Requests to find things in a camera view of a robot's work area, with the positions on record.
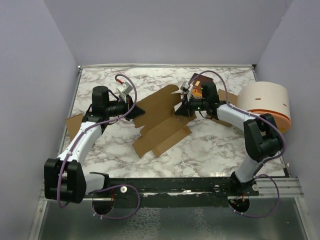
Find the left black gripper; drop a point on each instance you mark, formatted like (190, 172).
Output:
(136, 111)

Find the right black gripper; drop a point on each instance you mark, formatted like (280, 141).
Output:
(185, 109)

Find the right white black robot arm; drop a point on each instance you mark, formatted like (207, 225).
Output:
(262, 138)

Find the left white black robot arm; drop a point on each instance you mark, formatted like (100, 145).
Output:
(64, 178)

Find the folded brown cardboard box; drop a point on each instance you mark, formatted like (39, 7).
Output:
(226, 114)

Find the dark orange paperback book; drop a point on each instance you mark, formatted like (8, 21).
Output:
(201, 85)

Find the small cardboard piece left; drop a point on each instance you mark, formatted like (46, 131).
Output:
(73, 125)

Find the white orange tape dispenser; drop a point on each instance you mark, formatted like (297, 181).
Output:
(263, 97)

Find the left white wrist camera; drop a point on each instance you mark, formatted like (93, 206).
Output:
(123, 90)

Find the black mounting rail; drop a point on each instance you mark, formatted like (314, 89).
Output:
(173, 192)

